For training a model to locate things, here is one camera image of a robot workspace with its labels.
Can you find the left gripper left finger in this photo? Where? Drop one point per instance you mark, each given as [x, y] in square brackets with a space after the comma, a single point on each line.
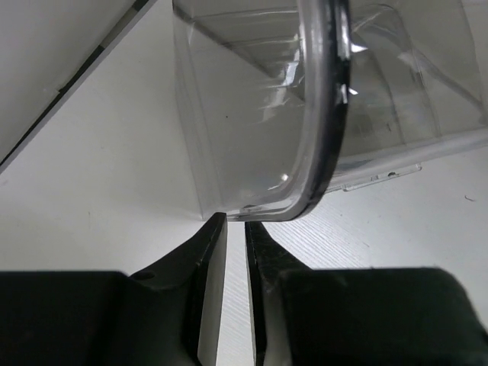
[177, 302]

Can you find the clear acrylic drawer organizer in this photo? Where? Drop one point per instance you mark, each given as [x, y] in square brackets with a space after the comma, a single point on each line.
[282, 102]

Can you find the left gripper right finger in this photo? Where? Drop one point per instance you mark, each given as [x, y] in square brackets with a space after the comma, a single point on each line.
[300, 315]

